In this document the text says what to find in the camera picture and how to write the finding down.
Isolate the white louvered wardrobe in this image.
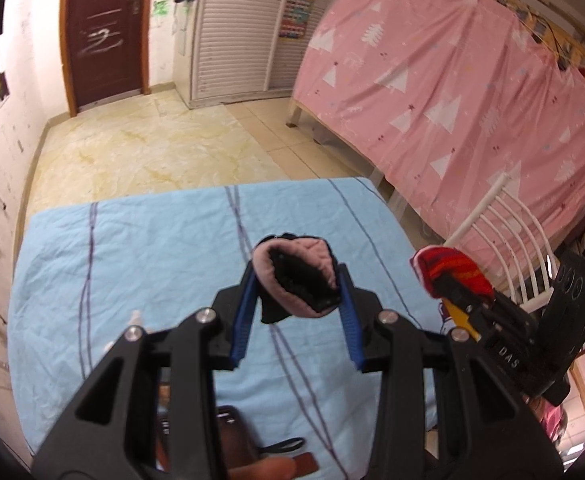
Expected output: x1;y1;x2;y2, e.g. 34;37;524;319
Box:
172;0;354;110

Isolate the colourful wall poster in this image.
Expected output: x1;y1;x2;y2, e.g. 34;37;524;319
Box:
278;0;320;41

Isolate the pink crumpled cloth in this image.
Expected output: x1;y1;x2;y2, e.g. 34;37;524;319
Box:
537;399;574;442

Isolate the light blue printed tablecloth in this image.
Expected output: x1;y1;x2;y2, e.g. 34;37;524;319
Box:
6;176;449;480

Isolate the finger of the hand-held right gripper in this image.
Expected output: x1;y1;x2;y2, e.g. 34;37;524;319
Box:
434;272;504;315

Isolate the yellow plastic bin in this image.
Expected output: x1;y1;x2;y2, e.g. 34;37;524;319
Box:
443;298;477;333

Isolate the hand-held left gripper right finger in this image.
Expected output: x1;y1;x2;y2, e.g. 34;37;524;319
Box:
337;261;566;480

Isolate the person's left hand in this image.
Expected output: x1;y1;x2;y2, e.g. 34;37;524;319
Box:
226;459;299;480

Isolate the pink tree-print bed curtain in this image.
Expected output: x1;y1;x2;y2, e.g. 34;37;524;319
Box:
292;0;585;262

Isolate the pink and black glove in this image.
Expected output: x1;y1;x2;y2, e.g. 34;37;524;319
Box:
251;232;344;325

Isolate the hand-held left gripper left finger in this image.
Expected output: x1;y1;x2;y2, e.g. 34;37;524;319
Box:
32;262;261;480

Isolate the white metal chair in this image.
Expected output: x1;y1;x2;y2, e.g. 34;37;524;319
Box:
445;173;561;314

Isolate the black strap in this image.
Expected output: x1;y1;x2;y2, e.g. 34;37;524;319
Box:
259;437;306;459

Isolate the brown leather bag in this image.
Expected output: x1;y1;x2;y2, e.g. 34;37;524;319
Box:
156;384;262;480

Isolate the dark brown door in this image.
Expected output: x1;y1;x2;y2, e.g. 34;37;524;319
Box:
58;0;158;117

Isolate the red striped sock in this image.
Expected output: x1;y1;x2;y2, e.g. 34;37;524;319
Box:
409;245;496;302

